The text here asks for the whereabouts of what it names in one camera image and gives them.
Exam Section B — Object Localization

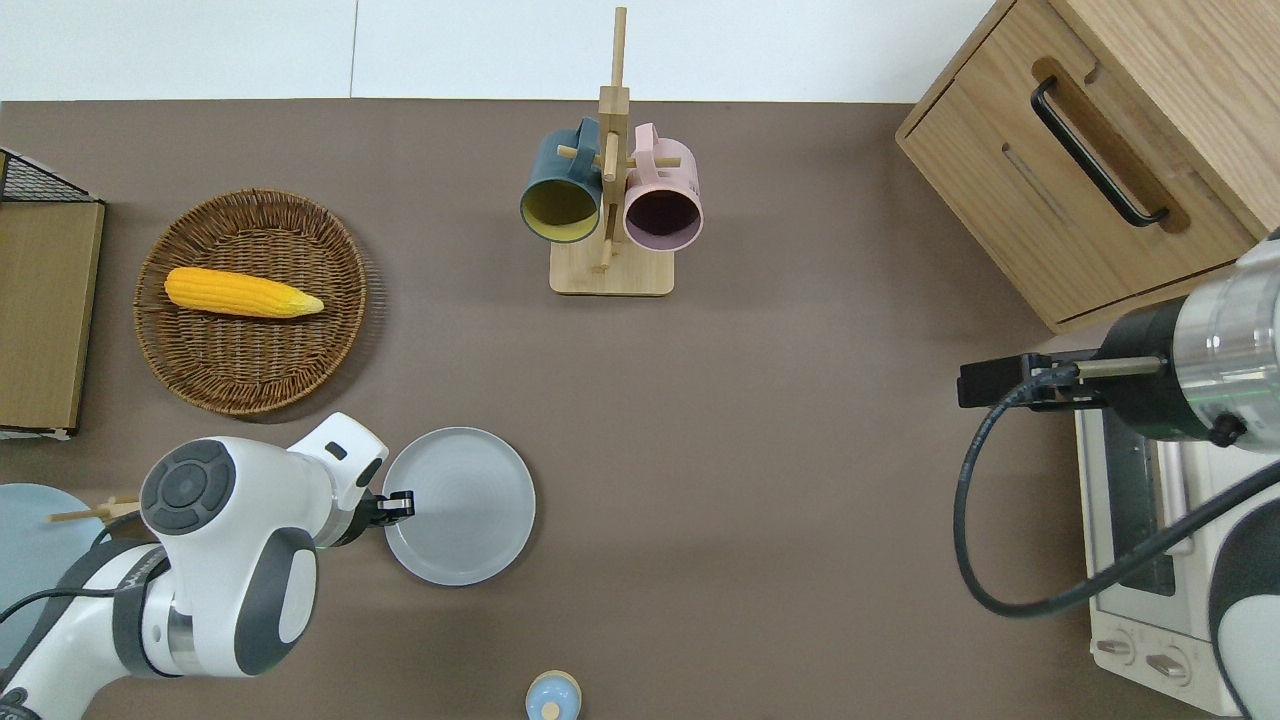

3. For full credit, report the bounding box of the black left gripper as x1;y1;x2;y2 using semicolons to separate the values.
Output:
345;487;415;548

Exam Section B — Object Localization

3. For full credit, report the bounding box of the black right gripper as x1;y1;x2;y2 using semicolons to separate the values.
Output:
958;356;1101;413

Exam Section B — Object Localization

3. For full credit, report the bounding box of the gray round plate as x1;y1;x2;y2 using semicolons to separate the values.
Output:
382;427;537;587

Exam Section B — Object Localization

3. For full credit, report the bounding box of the light blue plate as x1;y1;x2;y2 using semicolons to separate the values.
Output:
0;483;106;666

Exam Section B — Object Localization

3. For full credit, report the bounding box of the brown wicker basket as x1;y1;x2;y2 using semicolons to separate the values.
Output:
133;188;371;417

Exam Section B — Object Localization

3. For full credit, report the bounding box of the wooden drawer cabinet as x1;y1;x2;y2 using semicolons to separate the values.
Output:
896;0;1280;335

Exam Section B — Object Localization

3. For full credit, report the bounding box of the brown table mat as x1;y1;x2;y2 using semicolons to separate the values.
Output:
0;98;1106;720

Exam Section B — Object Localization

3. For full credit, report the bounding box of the small blue round container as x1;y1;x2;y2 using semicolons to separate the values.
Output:
525;670;583;720

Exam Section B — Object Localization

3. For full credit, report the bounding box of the yellow corn cob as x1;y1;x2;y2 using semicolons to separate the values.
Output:
164;266;326;320

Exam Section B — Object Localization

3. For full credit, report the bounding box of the white toaster oven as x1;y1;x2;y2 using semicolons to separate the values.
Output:
1073;400;1251;717

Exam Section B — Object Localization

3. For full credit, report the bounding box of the wooden mug tree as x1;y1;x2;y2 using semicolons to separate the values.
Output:
549;7;676;297

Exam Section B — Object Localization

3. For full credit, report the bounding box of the thin wooden stick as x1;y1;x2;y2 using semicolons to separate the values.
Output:
47;495;141;524

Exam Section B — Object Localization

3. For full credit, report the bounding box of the teal mug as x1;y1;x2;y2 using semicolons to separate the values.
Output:
519;117;606;244

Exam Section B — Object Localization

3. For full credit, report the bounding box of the pink mug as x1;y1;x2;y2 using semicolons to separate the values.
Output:
623;122;704;252

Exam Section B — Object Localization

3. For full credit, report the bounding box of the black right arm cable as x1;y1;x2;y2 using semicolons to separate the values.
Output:
952;375;1280;618

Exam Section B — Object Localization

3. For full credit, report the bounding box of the white oven door handle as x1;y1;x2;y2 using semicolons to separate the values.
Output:
1155;438;1216;561

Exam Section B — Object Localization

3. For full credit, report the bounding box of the black cabinet handle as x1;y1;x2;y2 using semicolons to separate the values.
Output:
1030;77;1171;229

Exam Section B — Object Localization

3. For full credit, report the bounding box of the wooden shelf with wire mesh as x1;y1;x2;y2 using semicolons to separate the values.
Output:
0;148;106;441

